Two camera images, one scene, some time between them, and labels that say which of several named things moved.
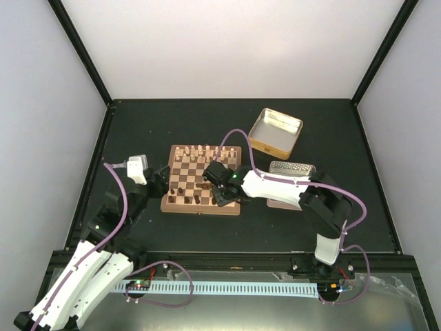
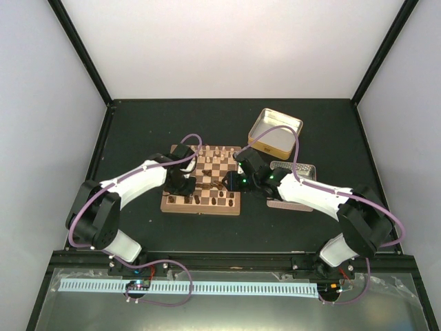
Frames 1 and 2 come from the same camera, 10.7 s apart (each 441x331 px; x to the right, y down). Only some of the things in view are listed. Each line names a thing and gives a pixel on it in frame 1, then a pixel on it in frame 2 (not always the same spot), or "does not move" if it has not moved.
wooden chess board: x=189 y=192 does not move
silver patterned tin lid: x=289 y=168 does not move
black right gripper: x=220 y=199 to x=233 y=184
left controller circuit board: x=138 y=283 does not move
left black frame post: x=69 y=29 does not move
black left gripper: x=160 y=186 to x=188 y=192
